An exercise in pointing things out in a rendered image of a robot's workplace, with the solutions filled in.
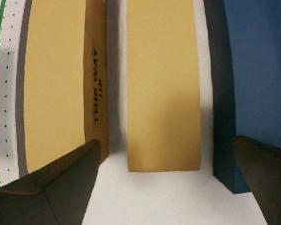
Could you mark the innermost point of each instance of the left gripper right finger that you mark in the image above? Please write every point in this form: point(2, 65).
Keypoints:
point(260, 164)

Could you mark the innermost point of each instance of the brown cardboard carton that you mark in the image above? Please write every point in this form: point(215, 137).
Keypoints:
point(65, 81)
point(163, 87)

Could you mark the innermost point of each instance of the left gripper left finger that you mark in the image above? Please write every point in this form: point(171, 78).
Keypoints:
point(55, 194)

